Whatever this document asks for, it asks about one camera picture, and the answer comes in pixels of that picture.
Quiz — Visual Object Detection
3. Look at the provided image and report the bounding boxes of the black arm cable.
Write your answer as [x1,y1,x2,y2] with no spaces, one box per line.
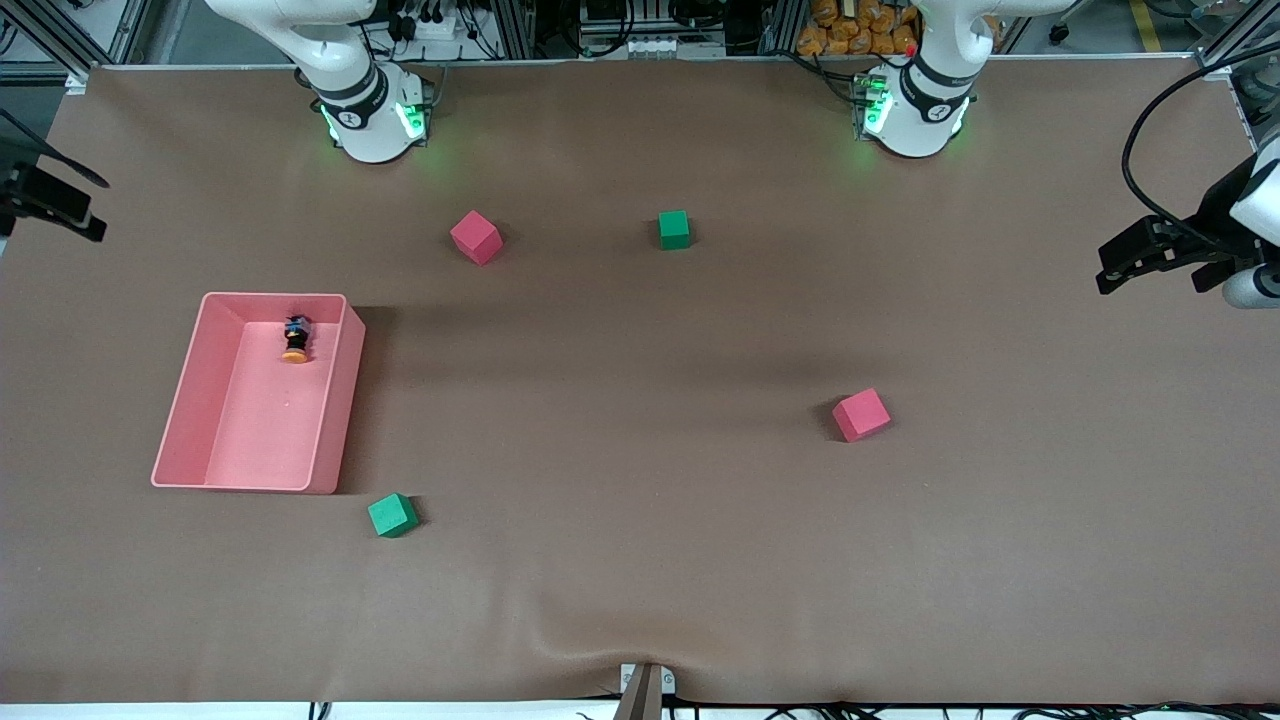
[0,105,111,191]
[1122,55,1280,251]

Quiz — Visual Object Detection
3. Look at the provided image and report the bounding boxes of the pink plastic bin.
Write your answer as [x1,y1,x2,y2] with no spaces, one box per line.
[151,292,366,495]

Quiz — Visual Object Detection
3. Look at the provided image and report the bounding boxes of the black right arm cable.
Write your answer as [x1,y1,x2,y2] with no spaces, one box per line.
[0,105,111,191]

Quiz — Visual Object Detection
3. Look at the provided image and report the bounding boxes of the red foam cube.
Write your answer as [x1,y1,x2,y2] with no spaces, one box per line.
[832,388,892,444]
[449,210,504,267]

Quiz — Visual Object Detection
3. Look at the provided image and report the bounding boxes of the brown table mat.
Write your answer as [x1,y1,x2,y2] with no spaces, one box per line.
[0,55,1280,706]

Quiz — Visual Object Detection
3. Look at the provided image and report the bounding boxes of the aluminium frame strut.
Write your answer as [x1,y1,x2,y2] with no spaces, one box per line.
[1195,0,1280,81]
[0,0,151,86]

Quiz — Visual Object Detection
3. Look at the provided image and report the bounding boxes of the white power strip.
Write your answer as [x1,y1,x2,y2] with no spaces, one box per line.
[395,5,481,41]

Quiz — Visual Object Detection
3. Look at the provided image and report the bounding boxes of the brown mounting bar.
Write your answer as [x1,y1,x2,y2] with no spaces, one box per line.
[612,665,664,720]

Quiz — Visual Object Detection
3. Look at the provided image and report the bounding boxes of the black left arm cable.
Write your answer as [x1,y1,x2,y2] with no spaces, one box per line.
[1122,55,1280,251]

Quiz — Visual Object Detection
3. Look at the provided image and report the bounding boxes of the small metal bracket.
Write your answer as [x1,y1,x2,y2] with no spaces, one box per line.
[620,663,676,696]

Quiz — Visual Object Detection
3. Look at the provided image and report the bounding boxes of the orange objects pile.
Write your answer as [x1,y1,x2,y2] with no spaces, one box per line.
[797,0,921,58]

